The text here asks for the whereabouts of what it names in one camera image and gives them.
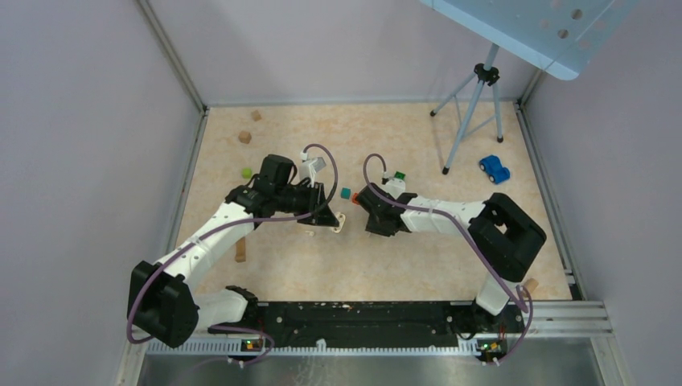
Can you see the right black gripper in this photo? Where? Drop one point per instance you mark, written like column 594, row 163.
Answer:
column 373, row 227

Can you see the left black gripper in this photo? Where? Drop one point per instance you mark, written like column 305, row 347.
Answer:
column 316, row 202

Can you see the beige rounded block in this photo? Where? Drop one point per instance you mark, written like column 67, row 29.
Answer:
column 341, row 218

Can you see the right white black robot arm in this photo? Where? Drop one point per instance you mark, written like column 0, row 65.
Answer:
column 502, row 235

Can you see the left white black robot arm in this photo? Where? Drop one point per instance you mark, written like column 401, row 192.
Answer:
column 162, row 299

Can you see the teal small cube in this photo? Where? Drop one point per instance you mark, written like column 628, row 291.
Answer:
column 345, row 193

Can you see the wooden arch block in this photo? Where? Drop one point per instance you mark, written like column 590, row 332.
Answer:
column 240, row 250

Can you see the light green small cube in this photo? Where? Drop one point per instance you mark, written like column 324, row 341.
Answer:
column 246, row 173

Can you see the near wooden cube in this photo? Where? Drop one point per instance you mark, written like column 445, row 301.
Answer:
column 245, row 137

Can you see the blue toy car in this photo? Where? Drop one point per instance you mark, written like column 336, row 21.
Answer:
column 495, row 171

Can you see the wooden cylinder block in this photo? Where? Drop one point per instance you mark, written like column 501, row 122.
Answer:
column 531, row 285

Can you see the grey tripod stand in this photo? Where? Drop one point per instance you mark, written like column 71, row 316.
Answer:
column 486, row 75

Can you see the light blue perforated panel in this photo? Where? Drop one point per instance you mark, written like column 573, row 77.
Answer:
column 557, row 37

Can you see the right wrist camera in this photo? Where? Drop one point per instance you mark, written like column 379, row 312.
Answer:
column 392, row 186

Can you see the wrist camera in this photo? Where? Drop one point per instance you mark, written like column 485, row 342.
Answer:
column 309, row 170
column 392, row 186

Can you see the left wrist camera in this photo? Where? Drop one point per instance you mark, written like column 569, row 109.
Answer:
column 309, row 170

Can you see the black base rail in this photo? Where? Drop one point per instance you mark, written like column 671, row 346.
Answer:
column 378, row 325

